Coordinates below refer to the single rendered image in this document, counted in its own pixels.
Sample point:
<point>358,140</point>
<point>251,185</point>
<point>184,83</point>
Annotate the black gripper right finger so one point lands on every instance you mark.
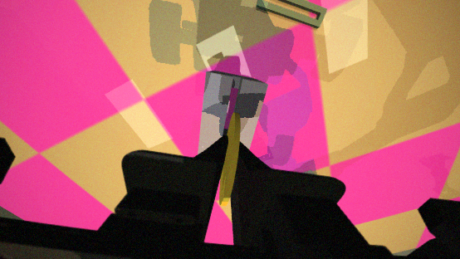
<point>255,183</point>

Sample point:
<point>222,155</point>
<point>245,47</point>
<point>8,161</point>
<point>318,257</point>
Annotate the gold coin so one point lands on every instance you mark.
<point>230,163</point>

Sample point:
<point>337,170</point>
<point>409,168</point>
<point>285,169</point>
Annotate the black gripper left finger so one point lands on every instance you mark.
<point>198,175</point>

